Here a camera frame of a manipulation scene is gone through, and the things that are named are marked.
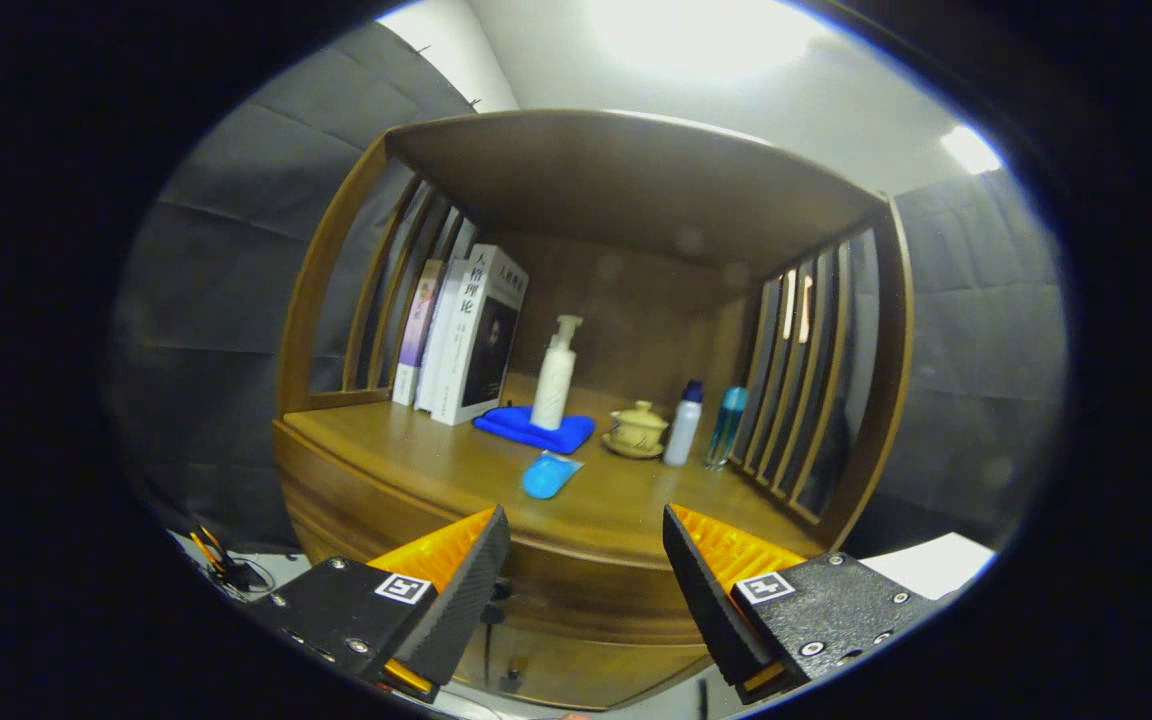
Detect ceiling strip light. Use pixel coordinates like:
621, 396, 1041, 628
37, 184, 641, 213
939, 125, 1004, 176

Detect thin white book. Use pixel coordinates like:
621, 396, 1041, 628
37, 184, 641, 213
414, 258, 467, 413

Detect wooden countertop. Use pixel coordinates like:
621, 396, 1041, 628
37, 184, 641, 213
281, 373, 827, 571

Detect wooden cabinet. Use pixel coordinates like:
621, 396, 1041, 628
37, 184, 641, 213
274, 108, 915, 711

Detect blue and white tube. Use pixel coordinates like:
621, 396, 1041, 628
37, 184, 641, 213
521, 450, 585, 501

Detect white pump bottle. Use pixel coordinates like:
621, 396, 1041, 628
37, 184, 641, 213
531, 315, 584, 432

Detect beige lidded tea cup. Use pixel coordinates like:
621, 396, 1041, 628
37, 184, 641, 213
609, 400, 670, 451

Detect blue folded cloth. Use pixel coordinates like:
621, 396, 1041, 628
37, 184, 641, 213
472, 405, 597, 456

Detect thick white book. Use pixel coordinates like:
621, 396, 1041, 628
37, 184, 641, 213
431, 243, 531, 427

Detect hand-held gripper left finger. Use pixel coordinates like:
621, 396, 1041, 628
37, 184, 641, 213
248, 505, 512, 701

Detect wooden drawer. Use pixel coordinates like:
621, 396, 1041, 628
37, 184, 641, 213
274, 420, 727, 651

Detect black drawer knob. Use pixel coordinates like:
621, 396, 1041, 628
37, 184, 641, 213
481, 575, 515, 626

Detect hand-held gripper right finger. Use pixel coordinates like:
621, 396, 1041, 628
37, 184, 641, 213
661, 503, 937, 706

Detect large ceiling light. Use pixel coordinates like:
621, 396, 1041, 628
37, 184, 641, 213
586, 0, 827, 81

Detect white bottle with dark cap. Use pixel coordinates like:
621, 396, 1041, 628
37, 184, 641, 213
663, 379, 705, 467

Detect beige saucer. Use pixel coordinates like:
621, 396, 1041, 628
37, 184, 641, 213
601, 433, 665, 461

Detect purple book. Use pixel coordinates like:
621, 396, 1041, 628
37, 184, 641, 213
391, 258, 445, 407

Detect floor cables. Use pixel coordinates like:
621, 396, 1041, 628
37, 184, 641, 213
181, 525, 282, 601

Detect clear blue bottle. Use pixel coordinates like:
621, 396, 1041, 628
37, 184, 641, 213
705, 386, 750, 471

